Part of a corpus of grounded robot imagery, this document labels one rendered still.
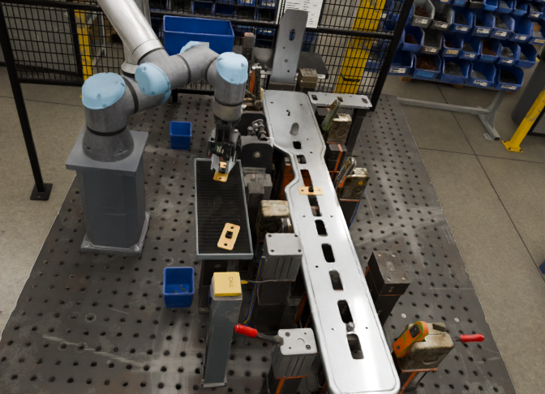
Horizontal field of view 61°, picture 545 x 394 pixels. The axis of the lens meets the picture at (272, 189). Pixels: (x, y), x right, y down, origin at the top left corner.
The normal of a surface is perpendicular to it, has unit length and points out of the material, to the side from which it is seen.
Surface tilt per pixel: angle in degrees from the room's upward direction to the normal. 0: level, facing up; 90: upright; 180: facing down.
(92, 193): 90
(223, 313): 90
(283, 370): 90
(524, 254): 0
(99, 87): 8
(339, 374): 0
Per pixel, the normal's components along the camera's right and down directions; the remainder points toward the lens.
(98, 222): 0.01, 0.67
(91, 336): 0.15, -0.73
